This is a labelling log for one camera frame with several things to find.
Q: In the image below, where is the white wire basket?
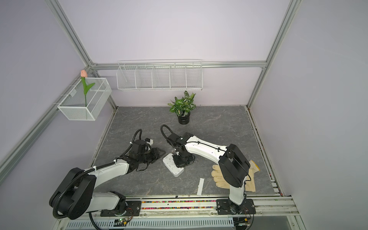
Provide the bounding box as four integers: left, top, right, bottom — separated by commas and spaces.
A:
57, 77, 112, 121

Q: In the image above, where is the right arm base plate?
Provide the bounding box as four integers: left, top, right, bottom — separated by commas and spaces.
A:
215, 198, 256, 215

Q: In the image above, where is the white alarm device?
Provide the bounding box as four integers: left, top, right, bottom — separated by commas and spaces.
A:
163, 153, 185, 177

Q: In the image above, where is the artificial pink tulip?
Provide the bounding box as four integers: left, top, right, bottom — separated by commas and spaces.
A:
80, 70, 95, 107

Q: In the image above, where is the white battery cover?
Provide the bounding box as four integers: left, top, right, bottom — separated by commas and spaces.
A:
197, 178, 205, 196

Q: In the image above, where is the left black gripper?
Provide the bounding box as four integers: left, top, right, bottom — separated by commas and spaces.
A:
138, 147, 166, 164

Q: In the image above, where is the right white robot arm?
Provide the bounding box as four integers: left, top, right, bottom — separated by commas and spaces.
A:
160, 125, 251, 206

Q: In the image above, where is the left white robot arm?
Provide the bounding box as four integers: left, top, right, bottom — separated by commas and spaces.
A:
49, 129, 165, 219

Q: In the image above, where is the beige work glove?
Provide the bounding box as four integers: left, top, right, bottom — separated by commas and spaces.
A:
211, 159, 261, 193

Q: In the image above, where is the potted green plant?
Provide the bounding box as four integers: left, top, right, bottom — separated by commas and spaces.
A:
167, 91, 196, 125

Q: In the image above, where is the white cable duct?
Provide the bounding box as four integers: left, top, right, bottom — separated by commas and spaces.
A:
64, 217, 235, 230

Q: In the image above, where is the long white wire shelf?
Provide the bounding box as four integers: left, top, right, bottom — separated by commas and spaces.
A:
116, 59, 203, 91

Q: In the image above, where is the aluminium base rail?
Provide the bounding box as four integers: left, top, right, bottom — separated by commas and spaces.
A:
57, 196, 300, 219

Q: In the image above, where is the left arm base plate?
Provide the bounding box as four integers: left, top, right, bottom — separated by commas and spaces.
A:
100, 200, 142, 217

